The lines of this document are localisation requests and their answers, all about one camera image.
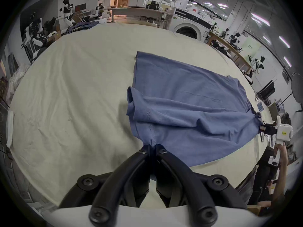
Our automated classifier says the row of wooden tables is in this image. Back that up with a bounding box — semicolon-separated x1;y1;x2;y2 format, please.
207;30;255;78

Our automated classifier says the person's body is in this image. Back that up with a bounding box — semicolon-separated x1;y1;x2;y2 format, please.
237;146;280;207

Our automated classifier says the bed with beige sheet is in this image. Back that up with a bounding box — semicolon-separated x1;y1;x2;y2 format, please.
8;20;273;207

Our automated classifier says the person's right forearm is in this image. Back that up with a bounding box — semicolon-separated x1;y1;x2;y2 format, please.
272;160;288;202

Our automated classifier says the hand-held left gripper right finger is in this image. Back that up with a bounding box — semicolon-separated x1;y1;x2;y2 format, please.
155;145;248;226

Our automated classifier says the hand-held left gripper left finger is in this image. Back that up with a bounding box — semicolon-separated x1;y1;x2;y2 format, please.
58;144;152;226

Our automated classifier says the pile of dark blue garments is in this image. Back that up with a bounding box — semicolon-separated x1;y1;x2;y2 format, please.
63;20;100;35

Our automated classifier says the wooden table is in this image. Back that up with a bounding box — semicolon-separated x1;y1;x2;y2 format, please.
108;7;174;29

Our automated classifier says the person's right hand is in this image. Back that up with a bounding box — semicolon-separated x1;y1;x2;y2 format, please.
274;143;288;162

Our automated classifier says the blue shirt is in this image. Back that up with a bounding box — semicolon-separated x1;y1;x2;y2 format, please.
126;51;262;181

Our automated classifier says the white washing machine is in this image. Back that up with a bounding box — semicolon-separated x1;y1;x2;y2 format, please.
170;7;213;42

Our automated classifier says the white humanoid robot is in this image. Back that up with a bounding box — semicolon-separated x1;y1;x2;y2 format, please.
248;55;266;74
229;32;242;49
59;0;77;27
21;13;51;62

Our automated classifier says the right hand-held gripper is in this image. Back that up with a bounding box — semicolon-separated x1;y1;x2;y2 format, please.
256;112;294;167

